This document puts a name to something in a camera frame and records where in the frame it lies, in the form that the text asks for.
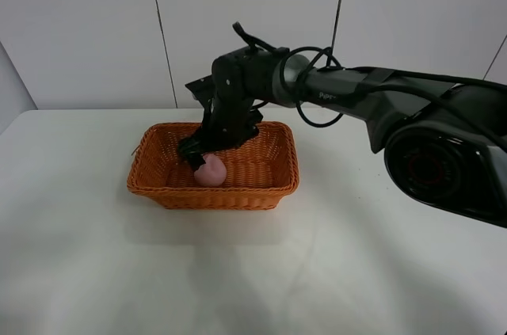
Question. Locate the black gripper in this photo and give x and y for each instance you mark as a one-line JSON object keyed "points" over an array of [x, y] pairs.
{"points": [[227, 124]]}

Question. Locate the pink peach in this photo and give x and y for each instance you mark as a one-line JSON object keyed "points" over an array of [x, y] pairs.
{"points": [[212, 173]]}

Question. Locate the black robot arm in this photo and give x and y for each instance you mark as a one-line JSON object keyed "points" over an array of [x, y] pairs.
{"points": [[443, 138]]}

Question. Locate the orange wicker basket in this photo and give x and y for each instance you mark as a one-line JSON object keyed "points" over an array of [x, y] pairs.
{"points": [[259, 173]]}

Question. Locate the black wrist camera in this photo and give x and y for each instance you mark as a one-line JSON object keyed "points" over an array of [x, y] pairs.
{"points": [[202, 89]]}

